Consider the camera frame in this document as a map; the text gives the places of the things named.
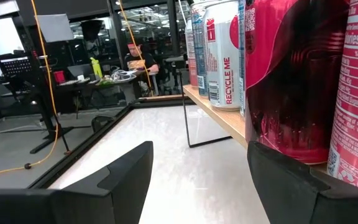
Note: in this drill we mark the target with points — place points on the silver can red mark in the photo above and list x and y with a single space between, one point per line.
222 62

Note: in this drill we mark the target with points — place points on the black tripod stand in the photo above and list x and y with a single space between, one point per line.
61 133

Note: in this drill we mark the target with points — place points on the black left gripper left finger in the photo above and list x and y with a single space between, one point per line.
104 196

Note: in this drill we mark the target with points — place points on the person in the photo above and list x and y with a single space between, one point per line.
145 60

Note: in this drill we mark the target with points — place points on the red box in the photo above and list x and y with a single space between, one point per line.
59 77

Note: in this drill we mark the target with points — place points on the dented red Coca-Cola can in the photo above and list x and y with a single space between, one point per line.
291 93

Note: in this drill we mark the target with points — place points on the light blue Red Bull can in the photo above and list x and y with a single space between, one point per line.
199 56

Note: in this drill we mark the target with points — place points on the green bottle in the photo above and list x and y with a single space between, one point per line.
96 68

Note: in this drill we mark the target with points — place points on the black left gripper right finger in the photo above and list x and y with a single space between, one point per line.
297 199

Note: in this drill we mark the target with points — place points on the grey panel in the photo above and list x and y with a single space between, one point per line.
54 28

